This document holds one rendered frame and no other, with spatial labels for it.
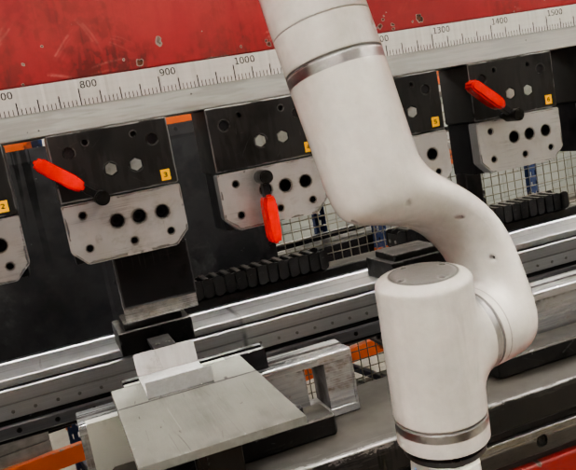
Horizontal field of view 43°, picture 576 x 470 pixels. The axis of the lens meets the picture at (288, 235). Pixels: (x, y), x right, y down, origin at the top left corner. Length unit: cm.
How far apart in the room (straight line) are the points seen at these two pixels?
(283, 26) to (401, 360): 30
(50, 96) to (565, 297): 84
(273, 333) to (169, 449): 56
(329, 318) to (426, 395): 73
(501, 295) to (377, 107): 20
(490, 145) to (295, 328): 47
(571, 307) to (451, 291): 69
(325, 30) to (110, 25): 40
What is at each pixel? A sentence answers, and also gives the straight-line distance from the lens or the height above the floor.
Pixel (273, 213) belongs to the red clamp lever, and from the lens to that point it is 96.
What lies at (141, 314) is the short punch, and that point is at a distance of 102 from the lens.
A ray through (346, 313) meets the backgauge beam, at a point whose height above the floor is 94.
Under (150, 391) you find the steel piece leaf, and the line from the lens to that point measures 95.
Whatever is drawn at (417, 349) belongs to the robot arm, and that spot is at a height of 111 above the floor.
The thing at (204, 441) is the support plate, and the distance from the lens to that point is 79.
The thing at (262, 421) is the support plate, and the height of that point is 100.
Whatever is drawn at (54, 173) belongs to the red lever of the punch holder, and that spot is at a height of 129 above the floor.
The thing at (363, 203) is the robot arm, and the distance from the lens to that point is 62.
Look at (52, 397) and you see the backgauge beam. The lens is 128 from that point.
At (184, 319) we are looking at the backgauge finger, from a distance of 122.
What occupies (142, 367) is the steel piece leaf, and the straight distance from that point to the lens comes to 104.
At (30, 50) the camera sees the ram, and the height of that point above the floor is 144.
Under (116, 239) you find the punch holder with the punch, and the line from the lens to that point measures 96.
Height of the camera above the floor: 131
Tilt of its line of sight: 9 degrees down
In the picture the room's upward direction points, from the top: 10 degrees counter-clockwise
